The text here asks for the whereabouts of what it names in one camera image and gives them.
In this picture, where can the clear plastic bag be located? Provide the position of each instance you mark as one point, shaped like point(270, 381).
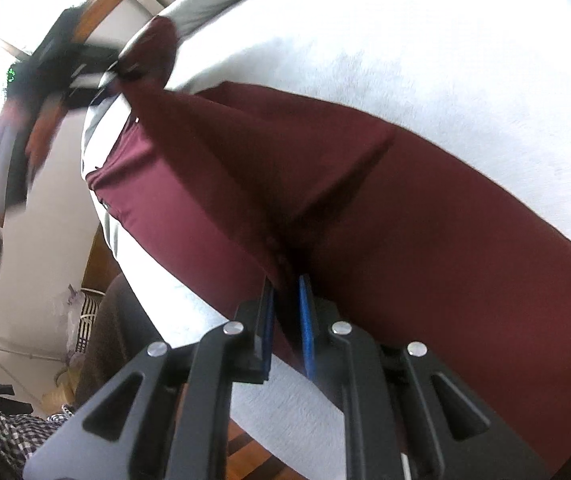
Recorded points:
point(65, 312)

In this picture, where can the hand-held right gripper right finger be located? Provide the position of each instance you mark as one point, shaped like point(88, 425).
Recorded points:
point(308, 332)

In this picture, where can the checkered shirt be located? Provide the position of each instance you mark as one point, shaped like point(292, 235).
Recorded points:
point(15, 430)

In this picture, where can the bed with pale sheet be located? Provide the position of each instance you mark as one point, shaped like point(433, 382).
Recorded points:
point(390, 35)

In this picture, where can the maroon pants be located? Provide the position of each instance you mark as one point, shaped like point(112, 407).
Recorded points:
point(365, 210)

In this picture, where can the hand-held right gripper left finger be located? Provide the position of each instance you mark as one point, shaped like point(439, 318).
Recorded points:
point(265, 332)

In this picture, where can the window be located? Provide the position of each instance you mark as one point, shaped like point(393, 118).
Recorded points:
point(25, 5)

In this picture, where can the person's left hand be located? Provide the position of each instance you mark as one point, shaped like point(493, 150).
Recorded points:
point(43, 127)

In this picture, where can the dark brown cloth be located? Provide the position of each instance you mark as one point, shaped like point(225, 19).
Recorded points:
point(115, 340)

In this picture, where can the small wooden cabinet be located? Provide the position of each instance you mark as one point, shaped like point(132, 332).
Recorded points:
point(98, 265)

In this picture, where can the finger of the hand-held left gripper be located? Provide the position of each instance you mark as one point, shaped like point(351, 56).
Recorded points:
point(93, 92)
point(100, 52)

